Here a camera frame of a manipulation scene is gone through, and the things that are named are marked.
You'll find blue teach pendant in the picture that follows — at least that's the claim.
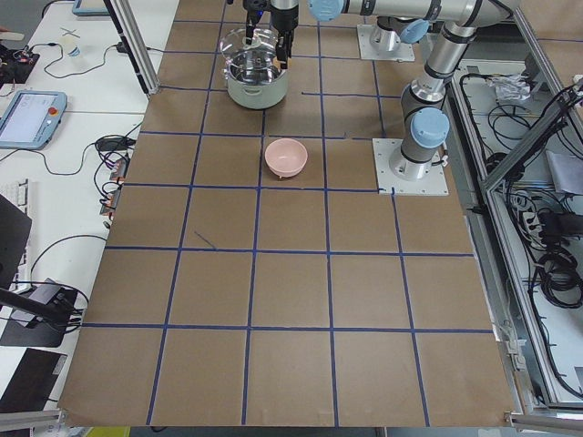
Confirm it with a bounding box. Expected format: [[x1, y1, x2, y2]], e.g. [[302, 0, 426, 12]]
[[72, 0, 108, 16], [0, 90, 67, 150]]

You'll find black cable bundle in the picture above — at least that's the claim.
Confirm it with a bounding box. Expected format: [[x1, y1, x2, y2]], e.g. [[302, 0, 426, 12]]
[[523, 245, 583, 310]]

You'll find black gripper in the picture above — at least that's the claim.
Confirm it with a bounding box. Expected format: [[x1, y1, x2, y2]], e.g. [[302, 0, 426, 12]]
[[242, 0, 269, 45], [270, 0, 299, 69]]

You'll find crumpled white paper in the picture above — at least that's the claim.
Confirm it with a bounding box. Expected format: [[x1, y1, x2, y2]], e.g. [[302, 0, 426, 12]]
[[486, 75, 531, 101]]

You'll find light green electric pot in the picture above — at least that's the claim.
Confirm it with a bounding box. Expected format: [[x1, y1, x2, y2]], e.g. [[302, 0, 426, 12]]
[[224, 47, 289, 109]]

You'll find white paper cup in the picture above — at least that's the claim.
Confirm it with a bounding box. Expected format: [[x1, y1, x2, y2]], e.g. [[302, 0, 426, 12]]
[[61, 36, 81, 57]]

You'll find white keyboard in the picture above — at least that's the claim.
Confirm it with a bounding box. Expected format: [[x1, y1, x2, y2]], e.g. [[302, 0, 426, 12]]
[[1, 178, 32, 291]]

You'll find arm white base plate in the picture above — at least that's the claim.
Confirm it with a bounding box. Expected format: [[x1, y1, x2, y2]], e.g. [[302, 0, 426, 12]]
[[357, 25, 415, 62], [373, 138, 449, 197]]

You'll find black monitor stand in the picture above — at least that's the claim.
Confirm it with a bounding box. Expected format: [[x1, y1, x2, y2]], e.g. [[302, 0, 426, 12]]
[[1, 282, 77, 348]]

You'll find glass pot lid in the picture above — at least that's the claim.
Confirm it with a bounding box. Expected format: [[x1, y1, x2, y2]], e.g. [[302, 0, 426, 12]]
[[220, 28, 277, 66]]

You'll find aluminium frame post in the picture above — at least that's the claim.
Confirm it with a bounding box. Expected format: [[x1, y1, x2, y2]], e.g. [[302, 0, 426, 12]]
[[104, 0, 160, 96]]

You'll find pink bowl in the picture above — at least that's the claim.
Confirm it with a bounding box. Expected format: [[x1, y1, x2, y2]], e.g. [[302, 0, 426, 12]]
[[264, 138, 308, 178]]

